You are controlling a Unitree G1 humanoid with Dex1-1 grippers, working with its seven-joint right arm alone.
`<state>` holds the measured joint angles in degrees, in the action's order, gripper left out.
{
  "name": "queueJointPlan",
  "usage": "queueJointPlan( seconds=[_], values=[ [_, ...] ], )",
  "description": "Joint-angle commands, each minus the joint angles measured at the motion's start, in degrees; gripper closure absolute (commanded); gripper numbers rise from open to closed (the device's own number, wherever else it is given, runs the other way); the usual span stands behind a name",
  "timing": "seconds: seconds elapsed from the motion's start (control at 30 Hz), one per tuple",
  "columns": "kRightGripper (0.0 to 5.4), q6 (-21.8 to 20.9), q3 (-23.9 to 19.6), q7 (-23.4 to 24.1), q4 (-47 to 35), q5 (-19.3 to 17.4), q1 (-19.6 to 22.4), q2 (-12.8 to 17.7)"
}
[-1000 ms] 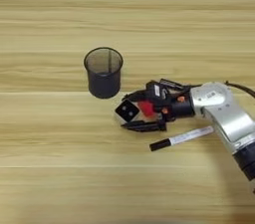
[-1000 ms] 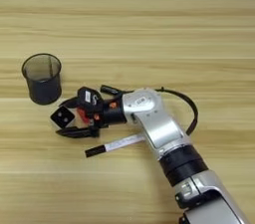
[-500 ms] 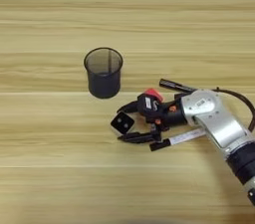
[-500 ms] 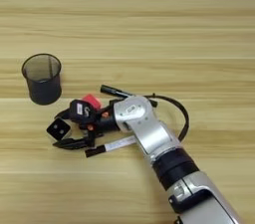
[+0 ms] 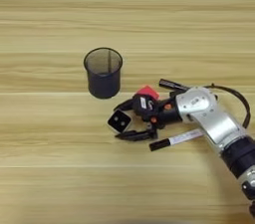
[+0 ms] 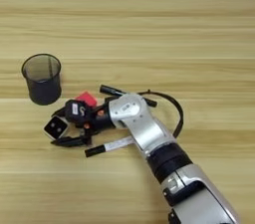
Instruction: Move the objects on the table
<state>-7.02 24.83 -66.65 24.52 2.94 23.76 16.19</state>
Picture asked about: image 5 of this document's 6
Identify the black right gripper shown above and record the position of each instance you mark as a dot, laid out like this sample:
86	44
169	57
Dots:
167	113

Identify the small black and white cube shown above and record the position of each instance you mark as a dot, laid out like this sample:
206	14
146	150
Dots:
119	121

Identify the red cube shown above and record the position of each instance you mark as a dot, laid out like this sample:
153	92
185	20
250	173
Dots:
148	91

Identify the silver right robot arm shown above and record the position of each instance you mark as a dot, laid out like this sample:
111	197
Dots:
212	118

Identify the black mesh pen cup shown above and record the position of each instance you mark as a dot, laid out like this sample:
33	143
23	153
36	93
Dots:
103	85

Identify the white marker black cap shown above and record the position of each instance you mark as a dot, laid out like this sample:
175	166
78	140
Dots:
176	140

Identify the black marker pen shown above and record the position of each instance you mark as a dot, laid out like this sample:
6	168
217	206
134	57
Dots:
171	84

